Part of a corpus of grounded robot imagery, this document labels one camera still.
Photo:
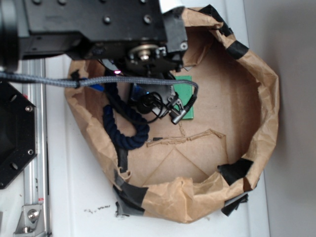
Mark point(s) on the aluminium extrusion rail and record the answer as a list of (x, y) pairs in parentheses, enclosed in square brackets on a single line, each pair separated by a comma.
[(36, 183)]

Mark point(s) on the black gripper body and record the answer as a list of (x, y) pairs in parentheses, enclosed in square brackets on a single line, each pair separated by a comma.
[(150, 61)]

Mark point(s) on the green rectangular block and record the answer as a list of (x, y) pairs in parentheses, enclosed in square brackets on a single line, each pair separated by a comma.
[(185, 91)]

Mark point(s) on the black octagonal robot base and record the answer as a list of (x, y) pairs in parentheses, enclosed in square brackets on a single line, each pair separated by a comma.
[(17, 133)]

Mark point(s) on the brown paper bag tray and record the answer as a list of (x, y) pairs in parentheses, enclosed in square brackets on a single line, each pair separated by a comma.
[(183, 199)]

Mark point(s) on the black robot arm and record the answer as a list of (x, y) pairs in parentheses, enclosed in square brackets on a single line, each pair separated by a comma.
[(140, 38)]

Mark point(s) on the glossy black box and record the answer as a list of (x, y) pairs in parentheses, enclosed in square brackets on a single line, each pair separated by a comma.
[(135, 93)]

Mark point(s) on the metal corner bracket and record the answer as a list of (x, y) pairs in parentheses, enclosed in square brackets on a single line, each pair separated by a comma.
[(31, 222)]

